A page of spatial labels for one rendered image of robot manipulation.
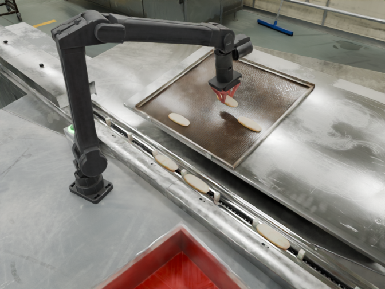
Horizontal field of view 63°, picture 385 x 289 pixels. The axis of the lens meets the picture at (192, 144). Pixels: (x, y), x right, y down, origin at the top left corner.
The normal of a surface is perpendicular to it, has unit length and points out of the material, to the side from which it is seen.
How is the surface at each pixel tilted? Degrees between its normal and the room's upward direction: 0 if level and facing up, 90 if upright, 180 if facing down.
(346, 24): 90
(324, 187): 10
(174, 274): 0
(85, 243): 0
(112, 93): 0
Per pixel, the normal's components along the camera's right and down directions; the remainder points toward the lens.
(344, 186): -0.13, -0.66
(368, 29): -0.69, 0.48
